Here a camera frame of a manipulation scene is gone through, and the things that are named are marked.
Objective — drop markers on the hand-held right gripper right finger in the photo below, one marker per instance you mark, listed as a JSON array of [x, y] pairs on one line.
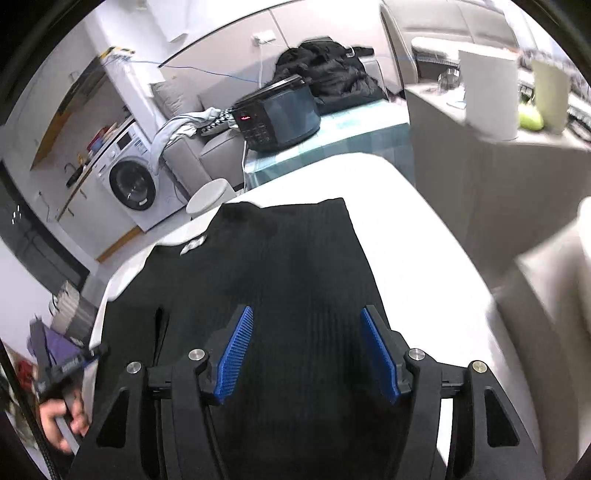
[[381, 355]]

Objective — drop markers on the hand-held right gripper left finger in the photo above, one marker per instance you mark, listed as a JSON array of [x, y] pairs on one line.
[[233, 355]]

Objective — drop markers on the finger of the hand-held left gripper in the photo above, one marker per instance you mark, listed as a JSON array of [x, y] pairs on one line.
[[76, 364]]

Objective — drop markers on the black knit sweater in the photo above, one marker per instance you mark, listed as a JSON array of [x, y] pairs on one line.
[[286, 277]]

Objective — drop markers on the person's left hand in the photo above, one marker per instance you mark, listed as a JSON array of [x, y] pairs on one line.
[[51, 417]]

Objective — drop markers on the purple bag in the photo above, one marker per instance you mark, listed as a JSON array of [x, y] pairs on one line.
[[57, 344]]

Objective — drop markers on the woven basket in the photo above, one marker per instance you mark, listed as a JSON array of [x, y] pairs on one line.
[[74, 314]]

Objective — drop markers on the dark glass door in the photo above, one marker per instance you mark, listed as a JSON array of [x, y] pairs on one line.
[[32, 249]]

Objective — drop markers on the white round stool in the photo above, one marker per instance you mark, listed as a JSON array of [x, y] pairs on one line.
[[210, 196]]

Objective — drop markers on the white chair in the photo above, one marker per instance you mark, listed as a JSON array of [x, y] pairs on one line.
[[549, 332]]

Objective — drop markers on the kitchen counter with cabinets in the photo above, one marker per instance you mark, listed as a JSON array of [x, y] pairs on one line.
[[76, 194]]

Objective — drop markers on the white washing machine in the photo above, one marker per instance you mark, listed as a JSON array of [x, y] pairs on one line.
[[134, 180]]

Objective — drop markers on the grey cabinet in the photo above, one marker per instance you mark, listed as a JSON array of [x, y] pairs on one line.
[[485, 184]]

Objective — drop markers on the grey sofa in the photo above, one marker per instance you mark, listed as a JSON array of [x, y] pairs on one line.
[[194, 152]]

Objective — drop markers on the black and white checkered pillow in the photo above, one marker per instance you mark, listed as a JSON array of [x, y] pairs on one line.
[[217, 123]]

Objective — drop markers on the grey cloth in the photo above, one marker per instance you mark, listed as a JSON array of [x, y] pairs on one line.
[[173, 129]]

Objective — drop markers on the black countertop appliance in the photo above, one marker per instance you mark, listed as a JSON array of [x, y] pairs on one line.
[[281, 115]]

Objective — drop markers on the green fruit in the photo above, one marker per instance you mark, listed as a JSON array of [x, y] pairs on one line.
[[530, 117]]

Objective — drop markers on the black jacket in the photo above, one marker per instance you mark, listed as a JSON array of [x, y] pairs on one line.
[[332, 76]]

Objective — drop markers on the white box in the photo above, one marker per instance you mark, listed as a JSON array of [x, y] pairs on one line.
[[489, 92]]

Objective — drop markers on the pale green cup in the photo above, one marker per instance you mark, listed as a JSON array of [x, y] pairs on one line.
[[551, 94]]

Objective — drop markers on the beige upright panel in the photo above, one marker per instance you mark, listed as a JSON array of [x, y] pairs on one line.
[[392, 41]]

